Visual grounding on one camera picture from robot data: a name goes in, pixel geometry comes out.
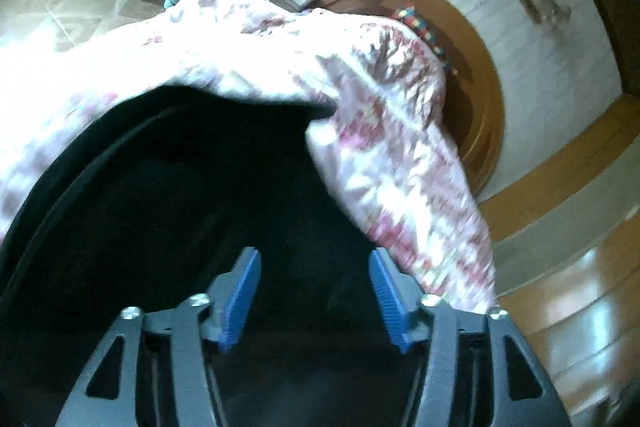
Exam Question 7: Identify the black pants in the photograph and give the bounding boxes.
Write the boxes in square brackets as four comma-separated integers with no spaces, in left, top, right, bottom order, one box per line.
[1,87,419,426]

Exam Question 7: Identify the wooden wardrobe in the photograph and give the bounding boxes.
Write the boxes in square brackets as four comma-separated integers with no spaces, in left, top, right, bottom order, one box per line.
[480,94,639,426]

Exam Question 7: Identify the floral rose bedspread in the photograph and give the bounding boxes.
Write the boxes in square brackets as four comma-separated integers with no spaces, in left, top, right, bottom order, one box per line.
[1,0,496,313]

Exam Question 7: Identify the wooden curved headboard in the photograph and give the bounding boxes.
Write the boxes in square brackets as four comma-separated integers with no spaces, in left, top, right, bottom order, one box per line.
[319,0,504,194]

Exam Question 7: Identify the colourful striped pillow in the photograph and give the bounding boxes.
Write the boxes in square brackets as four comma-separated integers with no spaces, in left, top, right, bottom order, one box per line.
[392,4,458,77]

